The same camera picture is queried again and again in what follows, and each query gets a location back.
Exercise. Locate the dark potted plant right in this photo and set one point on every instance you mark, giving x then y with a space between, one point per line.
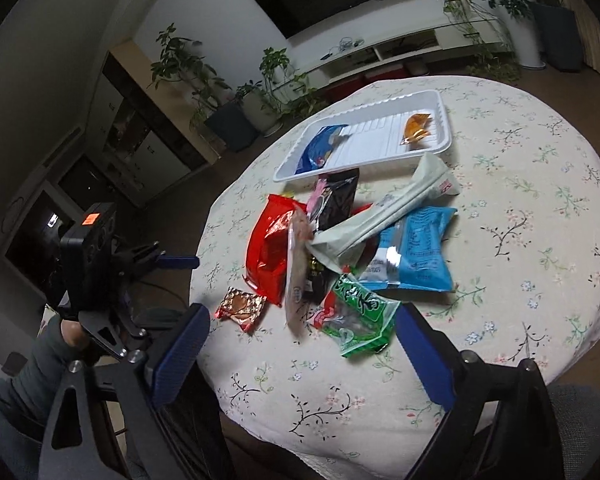
215 111

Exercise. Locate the dark glass cabinet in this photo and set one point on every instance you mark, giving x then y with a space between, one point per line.
137 142

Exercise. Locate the person's left hand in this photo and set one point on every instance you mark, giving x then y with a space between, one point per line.
74 335

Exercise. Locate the large red snack bag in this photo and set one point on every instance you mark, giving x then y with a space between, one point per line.
266 254

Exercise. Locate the white potted plant right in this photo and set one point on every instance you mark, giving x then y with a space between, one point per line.
282 93

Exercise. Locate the black camera box orange sticker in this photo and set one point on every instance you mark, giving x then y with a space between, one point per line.
87 232

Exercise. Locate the small red checkered snack packet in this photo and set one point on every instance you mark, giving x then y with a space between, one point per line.
243 308

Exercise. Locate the white plastic tray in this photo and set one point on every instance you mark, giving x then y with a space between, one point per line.
369 135

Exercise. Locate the dark potted plant left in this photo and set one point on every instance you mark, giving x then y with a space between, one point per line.
559 35

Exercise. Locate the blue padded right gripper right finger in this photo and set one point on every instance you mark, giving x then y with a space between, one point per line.
430 352

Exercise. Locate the dark potted plant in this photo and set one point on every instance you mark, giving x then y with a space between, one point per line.
559 35
215 111

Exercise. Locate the white long snack pack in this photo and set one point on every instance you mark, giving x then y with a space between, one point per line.
343 244

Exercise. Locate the green seaweed snack bag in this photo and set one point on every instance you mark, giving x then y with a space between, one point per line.
358 319

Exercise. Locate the trailing vine plant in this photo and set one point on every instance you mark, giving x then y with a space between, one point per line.
491 43

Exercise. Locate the pink wafer snack pack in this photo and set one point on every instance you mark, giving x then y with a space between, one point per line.
316 199

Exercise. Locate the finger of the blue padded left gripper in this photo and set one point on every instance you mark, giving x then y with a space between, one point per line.
166 262

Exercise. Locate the orange yellow snack packet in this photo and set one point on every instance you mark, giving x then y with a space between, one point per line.
416 128

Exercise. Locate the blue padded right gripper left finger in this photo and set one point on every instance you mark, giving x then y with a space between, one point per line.
173 354

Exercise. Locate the light blue snack bag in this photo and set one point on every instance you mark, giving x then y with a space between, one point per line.
409 253

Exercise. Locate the pale pink long pack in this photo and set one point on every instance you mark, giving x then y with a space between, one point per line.
299 233

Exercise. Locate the black cookie snack pack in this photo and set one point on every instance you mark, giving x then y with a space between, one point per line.
338 199

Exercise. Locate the white potted plant left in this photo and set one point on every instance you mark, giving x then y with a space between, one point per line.
517 18

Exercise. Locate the white tv console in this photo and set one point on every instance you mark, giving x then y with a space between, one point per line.
390 49

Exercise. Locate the white potted plant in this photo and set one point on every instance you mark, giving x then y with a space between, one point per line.
282 93
517 18

